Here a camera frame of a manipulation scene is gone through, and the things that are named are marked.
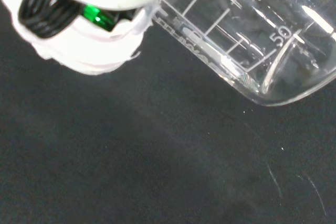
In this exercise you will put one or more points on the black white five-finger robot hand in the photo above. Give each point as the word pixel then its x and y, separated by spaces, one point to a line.
pixel 86 48

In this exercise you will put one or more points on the black bench cloth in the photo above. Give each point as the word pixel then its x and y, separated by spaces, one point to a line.
pixel 131 142

